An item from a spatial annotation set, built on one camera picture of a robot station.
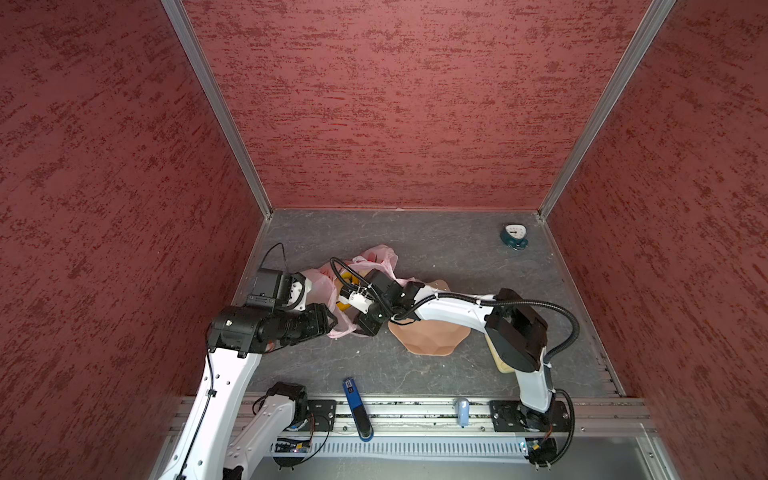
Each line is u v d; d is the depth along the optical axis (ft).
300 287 1.99
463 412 2.38
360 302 2.52
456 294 1.87
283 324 1.78
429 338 2.84
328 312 2.15
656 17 2.34
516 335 1.62
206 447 1.23
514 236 3.58
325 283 2.53
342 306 2.55
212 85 2.75
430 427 2.39
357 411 2.44
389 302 2.20
